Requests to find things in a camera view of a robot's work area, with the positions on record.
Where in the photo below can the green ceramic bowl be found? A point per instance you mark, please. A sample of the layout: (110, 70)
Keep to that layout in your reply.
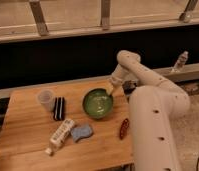
(97, 104)

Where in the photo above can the red brown chili pepper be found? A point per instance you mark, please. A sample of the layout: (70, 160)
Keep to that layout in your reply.
(123, 128)

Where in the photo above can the clear plastic bottle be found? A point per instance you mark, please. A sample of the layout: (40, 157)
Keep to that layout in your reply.
(181, 61)

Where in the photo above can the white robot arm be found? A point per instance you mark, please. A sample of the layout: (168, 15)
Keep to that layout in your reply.
(151, 106)

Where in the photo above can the middle metal railing post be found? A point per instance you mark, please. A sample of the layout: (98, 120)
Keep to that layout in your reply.
(105, 14)

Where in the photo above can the blue sponge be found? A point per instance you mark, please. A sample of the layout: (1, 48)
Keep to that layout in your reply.
(81, 132)

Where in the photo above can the left metal railing post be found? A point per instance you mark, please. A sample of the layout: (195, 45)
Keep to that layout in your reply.
(37, 12)

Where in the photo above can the translucent plastic cup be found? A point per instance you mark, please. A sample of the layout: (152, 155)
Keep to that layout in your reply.
(47, 99)

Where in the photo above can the white toothpaste tube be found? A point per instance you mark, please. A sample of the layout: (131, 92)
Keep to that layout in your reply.
(59, 136)

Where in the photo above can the metal railing post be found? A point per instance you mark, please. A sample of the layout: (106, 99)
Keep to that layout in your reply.
(37, 12)
(105, 14)
(187, 13)

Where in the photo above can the black white striped eraser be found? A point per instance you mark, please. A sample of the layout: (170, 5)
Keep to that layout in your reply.
(59, 108)

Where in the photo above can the right metal railing post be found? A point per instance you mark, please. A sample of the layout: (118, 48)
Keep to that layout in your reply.
(187, 13)

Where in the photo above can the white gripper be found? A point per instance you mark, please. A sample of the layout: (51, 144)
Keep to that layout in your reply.
(116, 78)

